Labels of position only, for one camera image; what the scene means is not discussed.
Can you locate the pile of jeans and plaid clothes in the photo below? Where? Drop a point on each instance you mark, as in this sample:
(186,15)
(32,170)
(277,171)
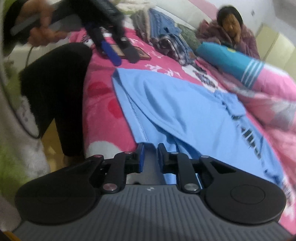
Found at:
(162,32)

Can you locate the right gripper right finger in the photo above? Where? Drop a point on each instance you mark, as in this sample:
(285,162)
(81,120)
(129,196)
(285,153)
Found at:
(181,166)

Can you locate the white pink bed headboard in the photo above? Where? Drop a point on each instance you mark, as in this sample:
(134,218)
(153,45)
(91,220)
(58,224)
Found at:
(187,13)

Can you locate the person in maroon jacket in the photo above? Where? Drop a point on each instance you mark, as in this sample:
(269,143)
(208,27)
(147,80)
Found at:
(229,30)

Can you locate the pink grey quilt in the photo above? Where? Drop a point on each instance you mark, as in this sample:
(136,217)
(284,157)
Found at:
(277,115)

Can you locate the operator left hand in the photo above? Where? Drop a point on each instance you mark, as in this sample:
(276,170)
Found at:
(42,35)

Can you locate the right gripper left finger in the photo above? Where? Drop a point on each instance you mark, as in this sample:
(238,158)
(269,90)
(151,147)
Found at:
(120,166)

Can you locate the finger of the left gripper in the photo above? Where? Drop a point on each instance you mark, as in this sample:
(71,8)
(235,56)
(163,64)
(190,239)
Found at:
(103,46)
(128,49)

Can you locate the light blue t-shirt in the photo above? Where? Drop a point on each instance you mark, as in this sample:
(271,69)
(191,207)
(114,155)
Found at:
(190,119)

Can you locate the green patterned pillow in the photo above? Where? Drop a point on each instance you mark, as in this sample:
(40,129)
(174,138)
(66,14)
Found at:
(189,36)

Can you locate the teal pink striped pillow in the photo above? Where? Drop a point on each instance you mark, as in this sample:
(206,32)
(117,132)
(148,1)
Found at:
(250,72)

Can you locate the pink floral bed blanket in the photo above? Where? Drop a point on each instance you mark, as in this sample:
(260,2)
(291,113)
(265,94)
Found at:
(107,132)

